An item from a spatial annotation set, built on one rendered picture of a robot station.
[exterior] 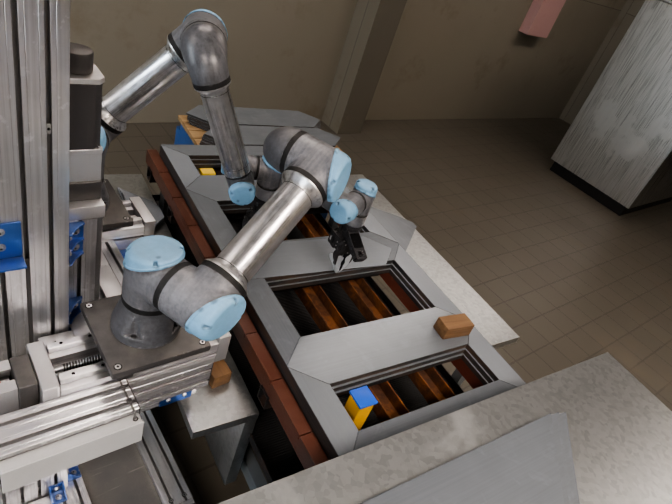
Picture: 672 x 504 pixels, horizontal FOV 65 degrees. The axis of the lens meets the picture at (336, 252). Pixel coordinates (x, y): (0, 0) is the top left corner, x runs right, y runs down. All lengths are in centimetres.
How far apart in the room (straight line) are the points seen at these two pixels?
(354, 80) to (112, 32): 206
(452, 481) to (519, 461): 19
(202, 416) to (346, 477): 59
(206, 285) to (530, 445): 82
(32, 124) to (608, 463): 144
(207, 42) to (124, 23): 277
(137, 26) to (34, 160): 313
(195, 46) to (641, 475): 150
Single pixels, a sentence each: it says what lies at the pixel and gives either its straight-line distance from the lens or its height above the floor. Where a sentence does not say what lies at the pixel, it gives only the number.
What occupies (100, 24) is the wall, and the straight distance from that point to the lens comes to 411.
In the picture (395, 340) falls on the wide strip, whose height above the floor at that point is 87.
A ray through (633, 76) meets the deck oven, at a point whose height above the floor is 124.
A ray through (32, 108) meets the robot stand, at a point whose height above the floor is 151.
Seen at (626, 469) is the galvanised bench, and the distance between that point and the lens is 156.
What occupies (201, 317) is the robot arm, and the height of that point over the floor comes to 123.
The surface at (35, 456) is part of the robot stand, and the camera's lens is 121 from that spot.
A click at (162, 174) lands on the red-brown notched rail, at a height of 83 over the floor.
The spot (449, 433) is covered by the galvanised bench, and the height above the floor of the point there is 105.
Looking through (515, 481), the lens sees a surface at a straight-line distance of 129.
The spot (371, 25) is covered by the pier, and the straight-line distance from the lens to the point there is 489.
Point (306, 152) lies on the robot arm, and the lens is 122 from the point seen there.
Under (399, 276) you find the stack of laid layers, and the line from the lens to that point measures 203.
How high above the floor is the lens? 198
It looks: 34 degrees down
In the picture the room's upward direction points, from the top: 21 degrees clockwise
